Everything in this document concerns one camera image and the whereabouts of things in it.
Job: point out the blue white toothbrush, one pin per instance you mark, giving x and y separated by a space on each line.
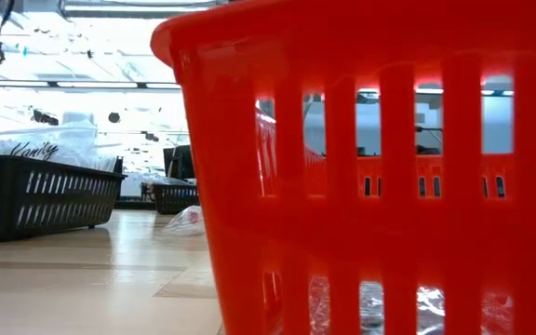
165 180

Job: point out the clear vanity kit bag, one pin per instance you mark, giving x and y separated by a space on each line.
105 163
63 139

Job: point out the black plastic slotted basket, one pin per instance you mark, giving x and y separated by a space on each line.
189 193
3 200

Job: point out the red plastic slotted basket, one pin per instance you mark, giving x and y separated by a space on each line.
231 186

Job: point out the dark rectangular background object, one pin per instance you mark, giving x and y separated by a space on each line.
179 160

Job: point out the clear plastic wrapper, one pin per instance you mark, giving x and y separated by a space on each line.
186 222

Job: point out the background horizontal beam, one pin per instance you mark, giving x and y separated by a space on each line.
86 84

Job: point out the black aluminium table frame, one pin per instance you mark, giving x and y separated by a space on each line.
133 204

